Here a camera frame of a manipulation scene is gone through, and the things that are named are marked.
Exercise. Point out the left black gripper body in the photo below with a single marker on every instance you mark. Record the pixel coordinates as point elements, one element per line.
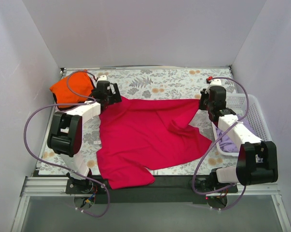
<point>114,93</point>

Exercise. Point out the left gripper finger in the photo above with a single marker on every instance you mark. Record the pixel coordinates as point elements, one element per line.
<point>116,96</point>
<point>109,97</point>

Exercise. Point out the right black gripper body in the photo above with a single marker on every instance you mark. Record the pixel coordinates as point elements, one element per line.
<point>203,102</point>

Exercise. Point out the magenta t shirt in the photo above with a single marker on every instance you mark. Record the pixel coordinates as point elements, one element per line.
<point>139,136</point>

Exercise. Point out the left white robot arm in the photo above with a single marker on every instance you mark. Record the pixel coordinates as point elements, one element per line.
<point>65,136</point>

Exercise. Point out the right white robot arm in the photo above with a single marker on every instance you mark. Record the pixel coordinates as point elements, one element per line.
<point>257,159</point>

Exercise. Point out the floral table mat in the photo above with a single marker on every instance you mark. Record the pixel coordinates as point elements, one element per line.
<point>151,84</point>

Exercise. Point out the white plastic basket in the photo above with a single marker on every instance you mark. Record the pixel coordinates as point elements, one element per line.
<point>256,111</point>

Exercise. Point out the folded orange t shirt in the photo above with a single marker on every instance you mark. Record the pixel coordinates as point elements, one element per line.
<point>70,90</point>

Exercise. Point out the lavender t shirt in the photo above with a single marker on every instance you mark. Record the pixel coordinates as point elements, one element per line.
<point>227,146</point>

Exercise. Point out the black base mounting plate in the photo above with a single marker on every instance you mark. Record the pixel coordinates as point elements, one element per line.
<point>165,189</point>

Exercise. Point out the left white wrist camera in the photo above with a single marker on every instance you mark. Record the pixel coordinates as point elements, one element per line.
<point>102,78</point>

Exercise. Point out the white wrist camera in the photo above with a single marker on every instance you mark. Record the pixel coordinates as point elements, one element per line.
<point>212,82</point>
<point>102,78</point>

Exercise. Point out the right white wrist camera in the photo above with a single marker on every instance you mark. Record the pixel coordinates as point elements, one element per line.
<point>212,82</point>

